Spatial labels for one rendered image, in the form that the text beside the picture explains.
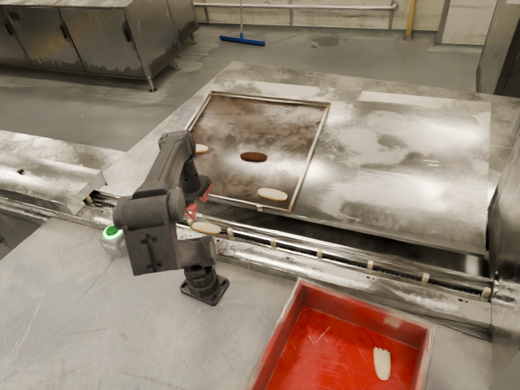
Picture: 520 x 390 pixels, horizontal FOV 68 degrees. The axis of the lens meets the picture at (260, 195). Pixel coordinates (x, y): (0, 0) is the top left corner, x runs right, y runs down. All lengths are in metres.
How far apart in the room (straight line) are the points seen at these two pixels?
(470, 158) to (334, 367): 0.76
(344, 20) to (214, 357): 4.14
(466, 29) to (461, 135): 2.99
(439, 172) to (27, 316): 1.27
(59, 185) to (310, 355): 1.01
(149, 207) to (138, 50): 3.23
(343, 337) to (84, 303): 0.72
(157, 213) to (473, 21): 3.94
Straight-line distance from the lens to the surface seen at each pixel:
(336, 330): 1.02
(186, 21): 4.71
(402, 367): 1.00
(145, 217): 0.65
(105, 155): 1.75
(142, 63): 3.87
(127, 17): 3.74
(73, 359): 1.16
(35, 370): 1.19
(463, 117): 1.47
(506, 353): 0.94
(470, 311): 1.07
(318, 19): 4.79
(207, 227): 1.21
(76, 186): 1.46
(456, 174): 1.29
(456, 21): 4.32
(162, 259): 0.66
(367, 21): 4.68
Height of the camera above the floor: 1.73
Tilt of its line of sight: 43 degrees down
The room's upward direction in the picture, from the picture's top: 8 degrees counter-clockwise
